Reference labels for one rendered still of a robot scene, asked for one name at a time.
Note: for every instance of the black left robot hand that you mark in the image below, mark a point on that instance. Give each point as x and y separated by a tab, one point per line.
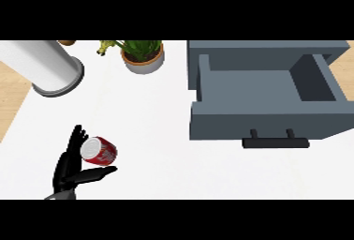
63	175

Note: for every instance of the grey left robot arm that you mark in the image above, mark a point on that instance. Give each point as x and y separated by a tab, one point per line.
60	196

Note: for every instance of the red soda can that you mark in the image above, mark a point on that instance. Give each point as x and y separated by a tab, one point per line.
100	151

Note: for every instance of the grey open drawer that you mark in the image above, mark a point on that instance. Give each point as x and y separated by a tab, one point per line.
271	106

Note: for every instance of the potted green plant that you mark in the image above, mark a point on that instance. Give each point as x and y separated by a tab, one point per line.
143	56

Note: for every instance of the yellow banana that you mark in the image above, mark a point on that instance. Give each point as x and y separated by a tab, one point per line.
106	47

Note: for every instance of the brown round object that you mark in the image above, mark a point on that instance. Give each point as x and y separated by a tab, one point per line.
66	42

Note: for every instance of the grey cabinet body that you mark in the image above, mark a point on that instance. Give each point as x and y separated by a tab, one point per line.
258	51

